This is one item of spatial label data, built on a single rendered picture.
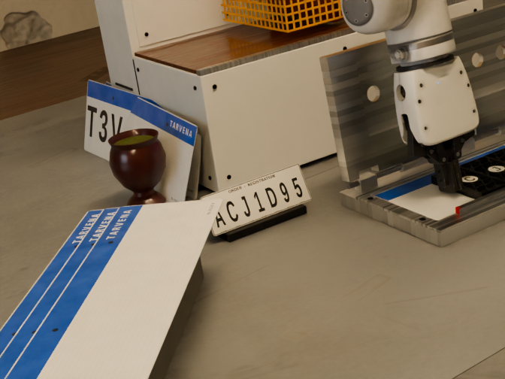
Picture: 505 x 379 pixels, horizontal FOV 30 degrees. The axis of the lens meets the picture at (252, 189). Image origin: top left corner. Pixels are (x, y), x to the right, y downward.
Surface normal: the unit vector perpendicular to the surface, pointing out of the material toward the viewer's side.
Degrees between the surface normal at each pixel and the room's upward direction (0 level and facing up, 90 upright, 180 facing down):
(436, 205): 0
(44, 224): 0
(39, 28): 90
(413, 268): 0
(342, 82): 83
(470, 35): 83
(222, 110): 90
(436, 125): 78
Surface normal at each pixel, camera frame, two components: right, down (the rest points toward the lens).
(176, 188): -0.87, -0.07
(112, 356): -0.14, -0.92
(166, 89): -0.84, 0.30
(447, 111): 0.47, 0.02
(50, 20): 0.57, 0.23
